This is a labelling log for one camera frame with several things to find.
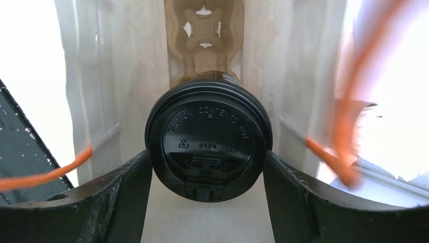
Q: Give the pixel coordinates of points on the beige paper takeout bag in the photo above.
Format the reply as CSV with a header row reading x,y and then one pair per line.
x,y
89,73

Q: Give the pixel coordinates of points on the single black coffee cup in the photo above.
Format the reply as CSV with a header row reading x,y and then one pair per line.
x,y
214,77

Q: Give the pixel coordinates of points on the black cup lid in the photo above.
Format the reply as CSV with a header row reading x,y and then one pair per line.
x,y
208,140

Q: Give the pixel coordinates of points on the single brown pulp carrier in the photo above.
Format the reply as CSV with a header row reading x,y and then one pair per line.
x,y
203,35

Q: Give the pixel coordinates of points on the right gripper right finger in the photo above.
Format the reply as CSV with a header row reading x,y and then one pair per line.
x,y
305,209

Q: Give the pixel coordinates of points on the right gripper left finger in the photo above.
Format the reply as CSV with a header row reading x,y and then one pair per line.
x,y
110,208

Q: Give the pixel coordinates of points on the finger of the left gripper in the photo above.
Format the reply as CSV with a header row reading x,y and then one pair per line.
x,y
23,153

